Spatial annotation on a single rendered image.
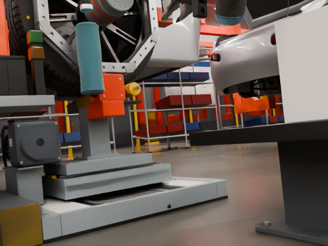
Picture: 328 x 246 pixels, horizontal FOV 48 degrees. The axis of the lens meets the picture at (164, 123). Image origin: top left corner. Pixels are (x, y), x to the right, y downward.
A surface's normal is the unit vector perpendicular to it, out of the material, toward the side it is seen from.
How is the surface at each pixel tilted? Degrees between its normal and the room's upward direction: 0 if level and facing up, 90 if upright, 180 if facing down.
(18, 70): 90
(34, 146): 90
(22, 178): 90
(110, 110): 90
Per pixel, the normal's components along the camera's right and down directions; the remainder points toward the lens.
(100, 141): 0.57, -0.08
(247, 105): -0.82, 0.07
